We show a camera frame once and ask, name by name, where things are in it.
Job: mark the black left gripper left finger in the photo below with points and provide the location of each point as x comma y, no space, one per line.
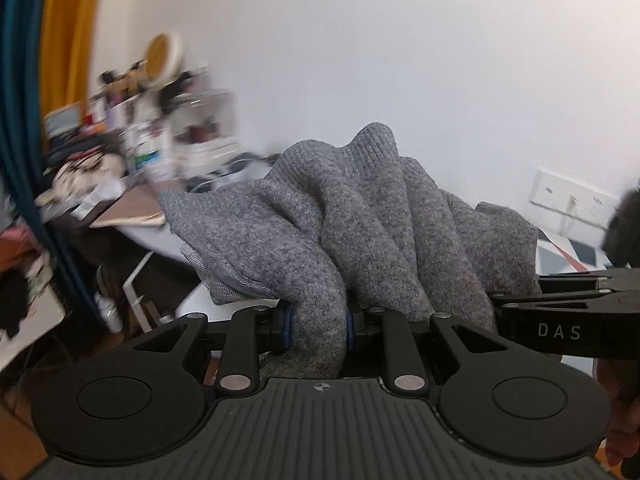
146,397

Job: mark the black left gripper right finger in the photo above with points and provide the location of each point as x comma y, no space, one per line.
498,397

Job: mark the grey knit sweater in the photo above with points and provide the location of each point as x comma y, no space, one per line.
328,221

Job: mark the person's hand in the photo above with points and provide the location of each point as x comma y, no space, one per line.
621,381

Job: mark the geometric patterned tablecloth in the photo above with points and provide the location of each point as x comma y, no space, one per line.
556,254

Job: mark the teal curtain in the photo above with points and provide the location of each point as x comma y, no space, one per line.
21,147

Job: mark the white desk organizer shelf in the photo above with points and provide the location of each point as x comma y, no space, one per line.
201,121

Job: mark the round wooden mirror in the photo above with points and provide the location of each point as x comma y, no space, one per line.
162,58

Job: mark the orange curtain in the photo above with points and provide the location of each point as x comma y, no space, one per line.
66,37

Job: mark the white wall socket panel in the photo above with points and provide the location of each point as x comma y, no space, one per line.
572,199

